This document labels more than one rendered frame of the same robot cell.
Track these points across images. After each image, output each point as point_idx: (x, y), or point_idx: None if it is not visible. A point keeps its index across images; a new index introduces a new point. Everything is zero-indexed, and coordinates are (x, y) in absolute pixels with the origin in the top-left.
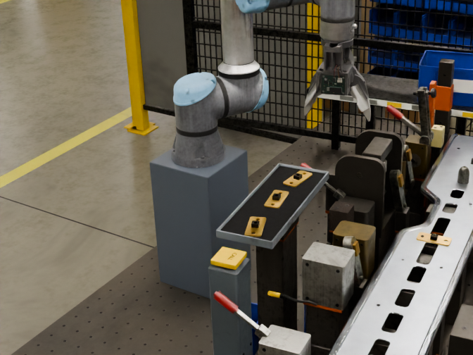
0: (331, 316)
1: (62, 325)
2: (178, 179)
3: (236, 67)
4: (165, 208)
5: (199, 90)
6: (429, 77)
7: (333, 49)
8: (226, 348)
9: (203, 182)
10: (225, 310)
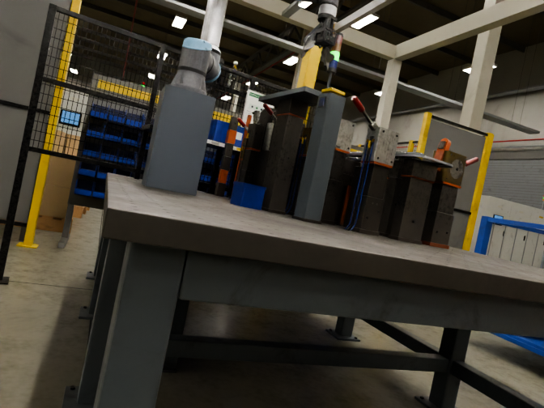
0: (342, 157)
1: (118, 184)
2: (189, 99)
3: (214, 46)
4: (171, 121)
5: (210, 44)
6: (221, 127)
7: (334, 18)
8: (326, 154)
9: (211, 101)
10: (333, 124)
